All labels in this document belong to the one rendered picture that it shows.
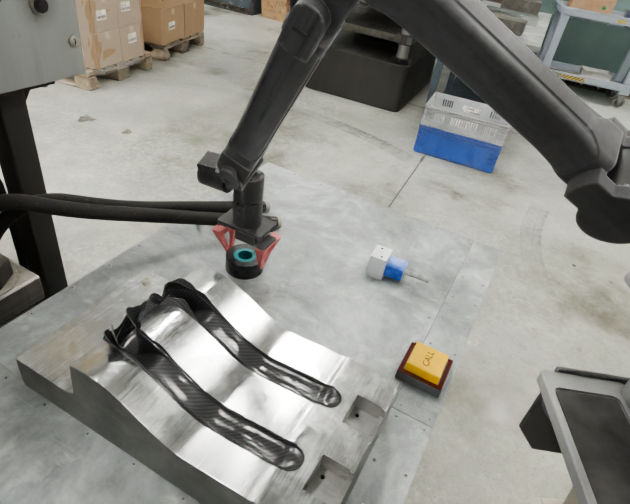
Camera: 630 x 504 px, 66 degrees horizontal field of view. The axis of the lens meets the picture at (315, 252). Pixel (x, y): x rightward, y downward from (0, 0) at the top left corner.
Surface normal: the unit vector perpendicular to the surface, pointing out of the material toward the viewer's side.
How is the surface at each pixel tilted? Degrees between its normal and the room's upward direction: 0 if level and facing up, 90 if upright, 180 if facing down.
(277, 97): 116
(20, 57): 90
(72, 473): 0
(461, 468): 0
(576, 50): 90
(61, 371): 0
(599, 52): 90
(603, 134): 40
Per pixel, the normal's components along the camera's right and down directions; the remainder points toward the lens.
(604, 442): 0.13, -0.80
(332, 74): -0.42, 0.50
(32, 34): 0.87, 0.37
